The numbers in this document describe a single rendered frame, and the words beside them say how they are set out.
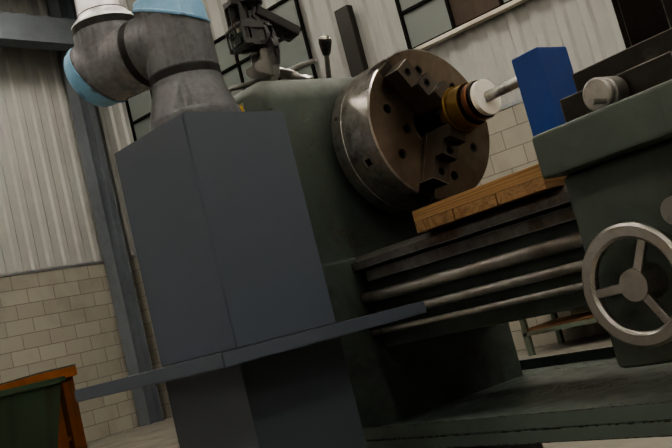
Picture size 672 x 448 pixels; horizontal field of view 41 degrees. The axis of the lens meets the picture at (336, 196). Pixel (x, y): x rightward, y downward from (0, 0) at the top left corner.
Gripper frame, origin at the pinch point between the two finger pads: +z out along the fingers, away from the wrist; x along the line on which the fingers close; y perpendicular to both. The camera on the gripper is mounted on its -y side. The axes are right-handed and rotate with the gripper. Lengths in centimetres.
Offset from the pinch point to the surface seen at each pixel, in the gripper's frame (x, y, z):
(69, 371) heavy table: -796, -223, 32
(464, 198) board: 52, 6, 39
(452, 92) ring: 41.8, -9.1, 17.5
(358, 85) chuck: 26.8, -0.2, 10.1
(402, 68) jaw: 35.5, -4.3, 10.2
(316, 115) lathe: 16.0, 3.3, 12.4
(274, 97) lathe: 15.8, 12.2, 8.0
